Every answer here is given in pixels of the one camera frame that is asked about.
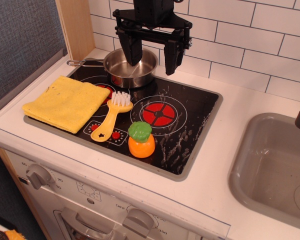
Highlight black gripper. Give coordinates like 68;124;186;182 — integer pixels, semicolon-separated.
112;0;193;76

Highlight orange toy carrot green top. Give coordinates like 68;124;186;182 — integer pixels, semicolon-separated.
128;121;155;159

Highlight silver metal pot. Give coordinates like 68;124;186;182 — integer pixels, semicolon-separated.
66;48;158;89

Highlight yellow dish brush white bristles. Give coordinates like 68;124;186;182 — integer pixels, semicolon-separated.
90;91;133;143

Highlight black toy stove top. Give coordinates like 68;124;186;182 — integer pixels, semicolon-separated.
24;77;223;181

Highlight yellow folded cloth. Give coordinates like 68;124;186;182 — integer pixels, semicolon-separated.
22;76;111;134

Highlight grey sink basin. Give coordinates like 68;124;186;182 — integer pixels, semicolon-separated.
229;112;300;229

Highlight grey left oven knob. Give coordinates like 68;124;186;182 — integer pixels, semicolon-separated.
26;164;52;190

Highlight grey oven knob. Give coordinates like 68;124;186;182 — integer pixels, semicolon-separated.
26;164;52;190
122;208;155;238

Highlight grey right oven knob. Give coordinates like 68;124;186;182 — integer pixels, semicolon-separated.
122;208;155;238

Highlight white toy oven front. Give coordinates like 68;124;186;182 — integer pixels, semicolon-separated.
6;151;230;240

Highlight orange fuzzy object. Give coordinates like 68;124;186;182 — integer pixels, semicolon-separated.
0;229;26;240

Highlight wooden side post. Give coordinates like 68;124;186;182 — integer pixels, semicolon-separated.
55;0;95;60

